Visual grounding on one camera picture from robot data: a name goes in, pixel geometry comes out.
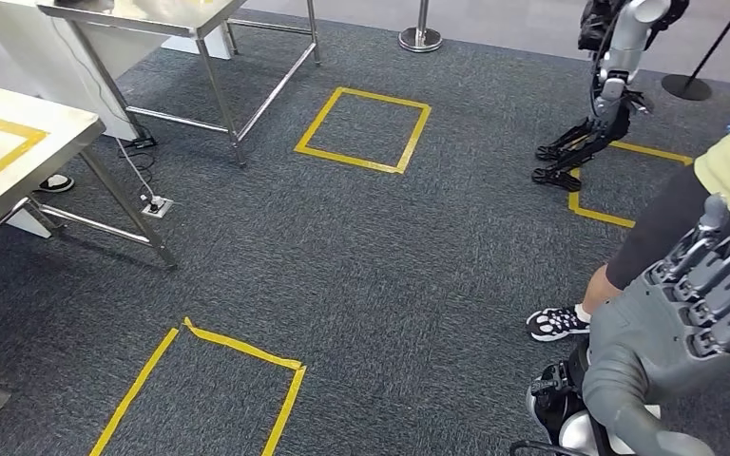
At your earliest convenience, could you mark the yellow table tape rectangle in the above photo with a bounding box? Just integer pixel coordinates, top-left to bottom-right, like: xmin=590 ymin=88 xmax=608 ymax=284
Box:
xmin=0 ymin=106 xmax=49 ymax=202

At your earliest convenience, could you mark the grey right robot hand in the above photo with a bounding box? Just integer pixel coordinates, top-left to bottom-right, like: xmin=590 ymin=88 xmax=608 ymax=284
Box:
xmin=582 ymin=190 xmax=730 ymax=456

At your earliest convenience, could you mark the stainless steel table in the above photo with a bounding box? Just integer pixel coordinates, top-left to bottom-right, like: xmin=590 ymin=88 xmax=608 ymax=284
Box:
xmin=36 ymin=0 xmax=323 ymax=169
xmin=0 ymin=78 xmax=179 ymax=271

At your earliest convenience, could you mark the black stanchion base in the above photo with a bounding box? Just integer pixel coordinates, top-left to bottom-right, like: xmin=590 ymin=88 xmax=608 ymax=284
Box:
xmin=661 ymin=0 xmax=730 ymax=103

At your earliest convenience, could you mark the silver stanchion post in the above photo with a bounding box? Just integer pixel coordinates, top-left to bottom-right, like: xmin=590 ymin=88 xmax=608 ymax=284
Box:
xmin=397 ymin=0 xmax=444 ymax=54

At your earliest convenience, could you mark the white power cable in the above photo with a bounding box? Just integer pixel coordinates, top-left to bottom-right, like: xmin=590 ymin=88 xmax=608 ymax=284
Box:
xmin=114 ymin=137 xmax=156 ymax=206

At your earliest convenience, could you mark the yellow floor tape square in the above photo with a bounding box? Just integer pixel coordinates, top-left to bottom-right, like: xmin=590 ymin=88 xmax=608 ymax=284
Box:
xmin=88 ymin=316 xmax=308 ymax=456
xmin=293 ymin=85 xmax=433 ymax=176
xmin=566 ymin=139 xmax=695 ymax=230

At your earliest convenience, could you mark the black floor cable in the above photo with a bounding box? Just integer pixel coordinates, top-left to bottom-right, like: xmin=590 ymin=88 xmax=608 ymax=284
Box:
xmin=118 ymin=133 xmax=160 ymax=185

